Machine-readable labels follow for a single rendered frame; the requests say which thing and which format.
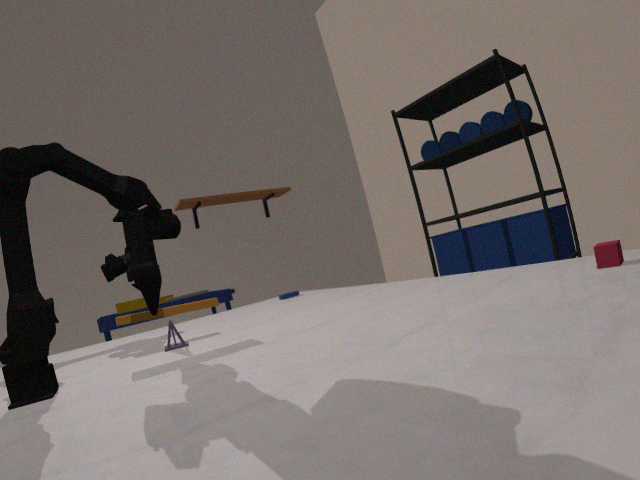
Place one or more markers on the orange bar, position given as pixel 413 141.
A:
pixel 172 310

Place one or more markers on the dark blue flat bar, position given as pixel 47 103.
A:
pixel 288 295

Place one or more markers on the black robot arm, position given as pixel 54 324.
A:
pixel 28 375

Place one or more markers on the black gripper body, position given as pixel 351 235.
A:
pixel 144 260

